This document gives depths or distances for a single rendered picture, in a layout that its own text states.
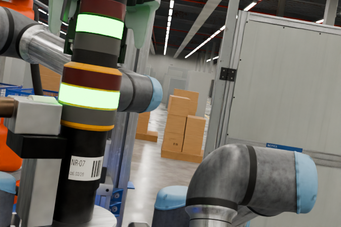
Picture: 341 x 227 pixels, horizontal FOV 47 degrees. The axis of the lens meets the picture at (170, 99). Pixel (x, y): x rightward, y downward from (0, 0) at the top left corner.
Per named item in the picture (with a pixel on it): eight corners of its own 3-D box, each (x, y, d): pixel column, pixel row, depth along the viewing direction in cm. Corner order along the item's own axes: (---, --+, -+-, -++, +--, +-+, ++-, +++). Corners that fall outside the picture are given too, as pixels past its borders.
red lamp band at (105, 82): (74, 86, 26) (77, 68, 26) (52, 79, 30) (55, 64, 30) (130, 93, 29) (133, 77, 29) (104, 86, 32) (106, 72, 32)
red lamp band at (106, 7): (90, 11, 27) (93, -6, 27) (71, 13, 29) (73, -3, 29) (132, 22, 29) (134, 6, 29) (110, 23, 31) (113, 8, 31)
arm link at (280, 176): (191, 198, 121) (250, 134, 73) (238, 204, 123) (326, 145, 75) (189, 239, 116) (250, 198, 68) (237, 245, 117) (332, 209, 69)
